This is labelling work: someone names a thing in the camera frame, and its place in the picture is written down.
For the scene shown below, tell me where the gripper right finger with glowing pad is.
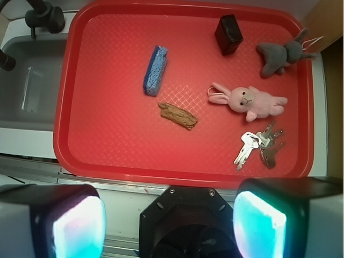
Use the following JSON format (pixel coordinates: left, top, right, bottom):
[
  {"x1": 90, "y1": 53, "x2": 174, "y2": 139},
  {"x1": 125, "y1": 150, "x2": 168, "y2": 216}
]
[{"x1": 233, "y1": 177, "x2": 343, "y2": 257}]

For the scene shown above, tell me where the pink plush bunny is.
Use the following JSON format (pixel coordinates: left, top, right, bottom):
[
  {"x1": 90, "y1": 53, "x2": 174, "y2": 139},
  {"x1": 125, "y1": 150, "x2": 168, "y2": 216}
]
[{"x1": 207, "y1": 83, "x2": 288, "y2": 122}]

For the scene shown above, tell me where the blue sponge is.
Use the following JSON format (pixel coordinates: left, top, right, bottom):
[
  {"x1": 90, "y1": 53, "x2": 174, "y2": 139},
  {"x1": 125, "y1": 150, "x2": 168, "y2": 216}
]
[{"x1": 143, "y1": 45, "x2": 168, "y2": 97}]

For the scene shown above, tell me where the gray plush animal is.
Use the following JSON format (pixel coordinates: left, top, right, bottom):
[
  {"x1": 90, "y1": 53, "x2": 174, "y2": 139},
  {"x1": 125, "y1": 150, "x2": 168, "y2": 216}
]
[{"x1": 256, "y1": 28, "x2": 319, "y2": 78}]

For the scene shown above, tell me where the black box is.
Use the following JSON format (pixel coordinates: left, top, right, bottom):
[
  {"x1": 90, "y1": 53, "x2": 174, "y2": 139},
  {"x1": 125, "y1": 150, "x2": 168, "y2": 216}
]
[{"x1": 214, "y1": 15, "x2": 243, "y2": 55}]

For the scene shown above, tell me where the black faucet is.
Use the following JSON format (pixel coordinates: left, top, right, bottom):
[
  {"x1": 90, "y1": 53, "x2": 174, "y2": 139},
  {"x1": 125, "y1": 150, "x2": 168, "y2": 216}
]
[{"x1": 1, "y1": 0, "x2": 65, "y2": 71}]

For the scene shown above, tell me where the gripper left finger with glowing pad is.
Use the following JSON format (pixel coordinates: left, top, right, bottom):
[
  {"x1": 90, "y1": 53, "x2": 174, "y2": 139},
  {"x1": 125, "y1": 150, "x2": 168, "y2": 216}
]
[{"x1": 1, "y1": 184, "x2": 106, "y2": 257}]

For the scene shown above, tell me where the red plastic tray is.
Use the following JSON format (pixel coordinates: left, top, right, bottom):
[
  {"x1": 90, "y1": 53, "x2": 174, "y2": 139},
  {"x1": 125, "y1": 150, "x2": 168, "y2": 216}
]
[{"x1": 54, "y1": 1, "x2": 314, "y2": 189}]

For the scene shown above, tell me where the gray sink basin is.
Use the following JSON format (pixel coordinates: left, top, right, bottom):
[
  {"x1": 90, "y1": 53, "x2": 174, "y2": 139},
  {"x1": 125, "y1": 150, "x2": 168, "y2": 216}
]
[{"x1": 1, "y1": 34, "x2": 67, "y2": 131}]

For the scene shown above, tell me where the brown wood piece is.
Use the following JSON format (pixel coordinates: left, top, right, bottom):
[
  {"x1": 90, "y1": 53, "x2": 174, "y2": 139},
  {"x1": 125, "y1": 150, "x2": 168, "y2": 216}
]
[{"x1": 158, "y1": 102, "x2": 198, "y2": 130}]

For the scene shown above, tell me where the silver key bunch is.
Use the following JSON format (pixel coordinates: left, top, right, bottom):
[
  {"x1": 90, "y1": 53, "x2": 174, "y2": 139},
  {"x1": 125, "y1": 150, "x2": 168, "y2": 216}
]
[{"x1": 233, "y1": 120, "x2": 285, "y2": 172}]

